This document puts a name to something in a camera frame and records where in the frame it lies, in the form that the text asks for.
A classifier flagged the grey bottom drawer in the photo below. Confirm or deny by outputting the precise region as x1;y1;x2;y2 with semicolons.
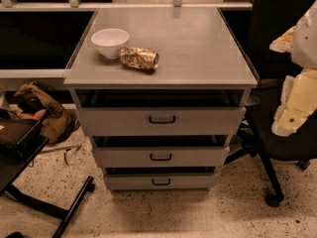
104;174;217;191

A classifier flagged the grey middle drawer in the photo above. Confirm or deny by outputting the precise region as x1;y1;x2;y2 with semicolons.
93;147;230;168

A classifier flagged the grey top drawer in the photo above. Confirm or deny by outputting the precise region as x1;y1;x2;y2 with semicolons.
78;107;246;136

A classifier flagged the black box on table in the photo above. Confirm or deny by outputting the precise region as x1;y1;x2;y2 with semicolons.
0;118;42;160

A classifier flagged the white bowl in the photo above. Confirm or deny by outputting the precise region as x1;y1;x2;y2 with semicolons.
91;29;130;60

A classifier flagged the grey drawer cabinet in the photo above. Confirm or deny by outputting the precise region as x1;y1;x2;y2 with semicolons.
64;7;257;178

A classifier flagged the black office chair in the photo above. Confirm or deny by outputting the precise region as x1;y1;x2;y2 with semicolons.
227;0;317;207

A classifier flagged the black side table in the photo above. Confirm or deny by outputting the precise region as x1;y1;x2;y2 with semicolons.
0;136;95;238

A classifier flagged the grey drawer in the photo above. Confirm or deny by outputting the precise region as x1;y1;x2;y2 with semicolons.
104;174;217;191
78;107;246;136
93;147;230;168

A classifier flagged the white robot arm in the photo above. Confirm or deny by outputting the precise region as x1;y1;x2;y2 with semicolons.
269;1;317;137

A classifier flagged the crushed golden can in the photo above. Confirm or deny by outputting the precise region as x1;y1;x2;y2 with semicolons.
120;46;159;70

